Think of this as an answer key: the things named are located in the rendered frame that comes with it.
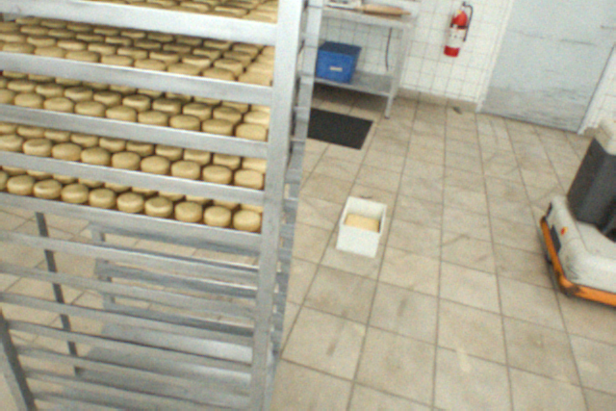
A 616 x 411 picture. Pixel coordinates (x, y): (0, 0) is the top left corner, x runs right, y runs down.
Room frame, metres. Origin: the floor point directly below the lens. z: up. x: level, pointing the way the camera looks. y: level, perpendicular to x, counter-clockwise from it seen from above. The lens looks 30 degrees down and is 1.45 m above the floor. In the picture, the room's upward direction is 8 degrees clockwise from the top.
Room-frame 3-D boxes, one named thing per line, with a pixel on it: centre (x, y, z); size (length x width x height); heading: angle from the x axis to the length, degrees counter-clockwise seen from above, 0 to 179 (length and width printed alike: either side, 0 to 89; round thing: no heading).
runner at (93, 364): (0.65, 0.35, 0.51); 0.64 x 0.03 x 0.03; 88
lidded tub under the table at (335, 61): (4.36, -0.14, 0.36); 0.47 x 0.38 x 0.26; 169
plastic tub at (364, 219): (1.98, -0.32, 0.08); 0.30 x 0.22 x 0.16; 170
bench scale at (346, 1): (4.33, -0.11, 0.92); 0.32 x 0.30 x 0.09; 174
